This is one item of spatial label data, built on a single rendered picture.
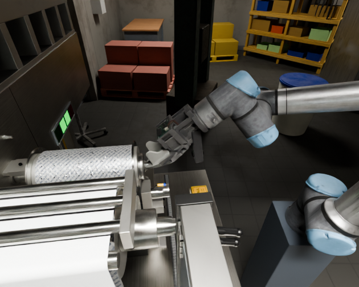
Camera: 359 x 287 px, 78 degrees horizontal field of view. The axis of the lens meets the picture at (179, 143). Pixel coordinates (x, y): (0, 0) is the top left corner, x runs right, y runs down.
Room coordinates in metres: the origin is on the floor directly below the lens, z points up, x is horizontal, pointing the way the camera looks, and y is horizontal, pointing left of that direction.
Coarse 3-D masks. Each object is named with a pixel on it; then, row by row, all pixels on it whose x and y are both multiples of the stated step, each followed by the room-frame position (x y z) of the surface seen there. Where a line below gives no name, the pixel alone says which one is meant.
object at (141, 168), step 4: (140, 156) 0.46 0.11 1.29; (140, 160) 0.44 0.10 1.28; (144, 160) 0.49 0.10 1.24; (140, 164) 0.43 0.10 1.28; (140, 168) 0.43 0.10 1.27; (144, 168) 0.46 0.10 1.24; (140, 172) 0.42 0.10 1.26; (144, 172) 0.44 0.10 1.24; (140, 176) 0.42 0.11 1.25; (144, 176) 0.43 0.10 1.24
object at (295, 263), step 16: (272, 208) 0.59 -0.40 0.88; (272, 224) 0.55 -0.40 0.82; (256, 240) 0.61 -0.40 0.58; (272, 240) 0.50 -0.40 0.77; (288, 240) 0.43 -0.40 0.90; (304, 240) 0.43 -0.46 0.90; (256, 256) 0.56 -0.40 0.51; (272, 256) 0.46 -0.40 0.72; (288, 256) 0.41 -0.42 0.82; (304, 256) 0.41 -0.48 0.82; (320, 256) 0.41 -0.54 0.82; (256, 272) 0.51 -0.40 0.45; (272, 272) 0.42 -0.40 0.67; (288, 272) 0.41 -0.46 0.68; (304, 272) 0.41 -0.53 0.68; (320, 272) 0.41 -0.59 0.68
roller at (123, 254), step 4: (120, 192) 0.26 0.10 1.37; (116, 208) 0.21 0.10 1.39; (120, 208) 0.23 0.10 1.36; (116, 212) 0.21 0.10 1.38; (116, 216) 0.20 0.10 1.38; (116, 236) 0.18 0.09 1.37; (116, 240) 0.17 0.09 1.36; (116, 244) 0.17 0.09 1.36; (116, 248) 0.17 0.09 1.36; (120, 252) 0.17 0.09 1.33; (124, 252) 0.19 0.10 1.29; (120, 256) 0.17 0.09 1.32; (124, 256) 0.19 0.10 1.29; (120, 260) 0.16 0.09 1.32; (124, 260) 0.18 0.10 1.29; (120, 264) 0.16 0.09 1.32; (124, 264) 0.18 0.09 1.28; (120, 268) 0.16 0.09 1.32; (124, 268) 0.17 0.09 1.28; (120, 272) 0.15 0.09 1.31; (120, 276) 0.15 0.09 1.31
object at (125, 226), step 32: (0, 192) 0.19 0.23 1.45; (32, 192) 0.19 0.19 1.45; (64, 192) 0.20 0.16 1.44; (96, 192) 0.20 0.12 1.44; (128, 192) 0.19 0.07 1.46; (0, 224) 0.15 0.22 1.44; (32, 224) 0.15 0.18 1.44; (64, 224) 0.15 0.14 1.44; (96, 224) 0.14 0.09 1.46; (128, 224) 0.14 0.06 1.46
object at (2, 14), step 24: (0, 0) 0.71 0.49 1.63; (24, 0) 0.85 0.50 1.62; (48, 0) 1.06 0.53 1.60; (0, 24) 0.67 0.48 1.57; (24, 24) 0.81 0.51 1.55; (48, 24) 0.99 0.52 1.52; (72, 24) 1.29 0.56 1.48; (0, 48) 0.66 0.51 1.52; (24, 48) 0.81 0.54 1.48; (48, 48) 0.91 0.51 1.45; (0, 72) 0.63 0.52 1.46
